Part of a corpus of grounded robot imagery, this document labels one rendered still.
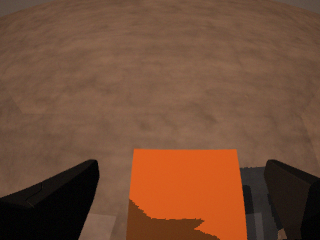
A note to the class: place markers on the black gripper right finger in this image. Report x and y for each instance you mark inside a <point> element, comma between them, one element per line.
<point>296,196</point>

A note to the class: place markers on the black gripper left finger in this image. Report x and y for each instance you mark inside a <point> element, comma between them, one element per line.
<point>54,209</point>

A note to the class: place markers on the orange block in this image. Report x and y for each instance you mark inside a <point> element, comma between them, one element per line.
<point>186,194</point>

